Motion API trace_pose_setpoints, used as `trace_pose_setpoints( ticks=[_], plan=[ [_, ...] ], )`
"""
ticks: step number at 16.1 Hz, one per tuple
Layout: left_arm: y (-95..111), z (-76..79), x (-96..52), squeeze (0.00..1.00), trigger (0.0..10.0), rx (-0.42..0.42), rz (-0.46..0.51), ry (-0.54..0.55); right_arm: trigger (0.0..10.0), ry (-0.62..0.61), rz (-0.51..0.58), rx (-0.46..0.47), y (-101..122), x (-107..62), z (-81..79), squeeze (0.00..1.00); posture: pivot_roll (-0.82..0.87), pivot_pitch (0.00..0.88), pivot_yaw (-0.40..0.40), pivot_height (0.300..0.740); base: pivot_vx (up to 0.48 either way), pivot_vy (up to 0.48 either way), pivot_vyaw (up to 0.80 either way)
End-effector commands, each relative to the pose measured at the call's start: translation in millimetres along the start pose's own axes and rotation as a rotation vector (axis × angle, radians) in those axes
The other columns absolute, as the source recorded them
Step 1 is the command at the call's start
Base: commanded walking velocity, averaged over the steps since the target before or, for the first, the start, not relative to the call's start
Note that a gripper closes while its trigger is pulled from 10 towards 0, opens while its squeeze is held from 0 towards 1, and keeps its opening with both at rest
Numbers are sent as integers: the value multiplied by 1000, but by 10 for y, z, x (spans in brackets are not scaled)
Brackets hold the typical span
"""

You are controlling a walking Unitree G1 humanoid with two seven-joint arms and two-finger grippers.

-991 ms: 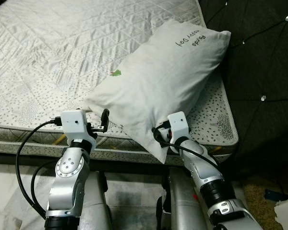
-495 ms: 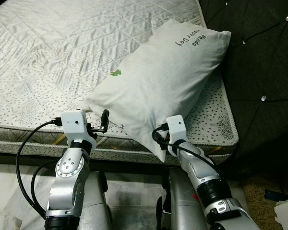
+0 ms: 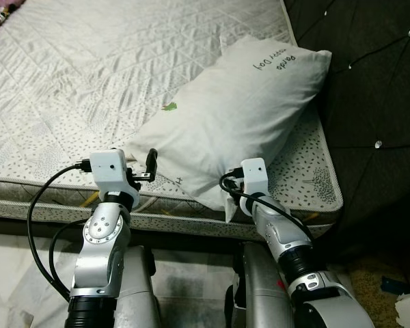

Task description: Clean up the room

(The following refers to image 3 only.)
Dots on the grey quilted mattress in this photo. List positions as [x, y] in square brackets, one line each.
[89, 82]

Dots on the silver right robot leg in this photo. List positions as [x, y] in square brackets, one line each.
[260, 294]

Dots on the dark blue small object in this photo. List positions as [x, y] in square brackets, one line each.
[394, 285]

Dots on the silver robot leg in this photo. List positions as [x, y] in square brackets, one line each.
[260, 294]
[137, 287]

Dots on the brown textured rug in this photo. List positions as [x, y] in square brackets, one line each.
[369, 294]

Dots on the dark tufted headboard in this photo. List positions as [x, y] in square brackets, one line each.
[376, 82]

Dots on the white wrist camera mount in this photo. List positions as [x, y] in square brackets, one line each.
[109, 167]
[254, 176]

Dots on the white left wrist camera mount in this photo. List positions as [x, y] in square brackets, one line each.
[109, 167]

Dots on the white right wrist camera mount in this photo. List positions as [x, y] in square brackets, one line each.
[254, 176]

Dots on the silver left robot leg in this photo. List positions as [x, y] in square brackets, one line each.
[137, 287]

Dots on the white pillow with green print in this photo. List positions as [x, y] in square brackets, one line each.
[239, 109]

